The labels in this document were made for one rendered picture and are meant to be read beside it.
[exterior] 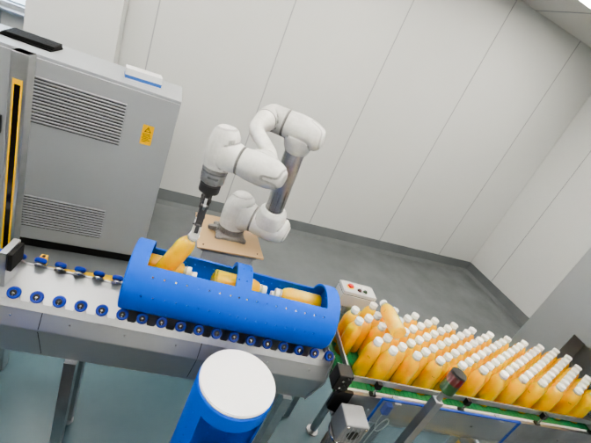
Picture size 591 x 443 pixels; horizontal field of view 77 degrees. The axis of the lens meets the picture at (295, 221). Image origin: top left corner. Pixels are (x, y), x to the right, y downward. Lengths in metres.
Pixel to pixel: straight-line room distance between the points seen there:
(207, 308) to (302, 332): 0.41
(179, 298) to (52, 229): 2.03
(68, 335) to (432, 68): 4.32
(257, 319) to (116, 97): 1.88
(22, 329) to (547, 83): 5.78
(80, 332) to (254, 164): 0.95
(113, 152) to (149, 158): 0.25
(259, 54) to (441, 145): 2.60
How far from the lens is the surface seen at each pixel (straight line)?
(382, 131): 4.76
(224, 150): 1.27
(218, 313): 1.53
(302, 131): 1.74
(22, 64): 1.78
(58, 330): 1.73
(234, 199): 2.08
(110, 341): 1.70
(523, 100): 5.80
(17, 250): 1.72
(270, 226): 2.04
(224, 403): 1.37
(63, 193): 3.22
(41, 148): 3.11
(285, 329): 1.60
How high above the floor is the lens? 2.11
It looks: 24 degrees down
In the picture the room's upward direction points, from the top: 24 degrees clockwise
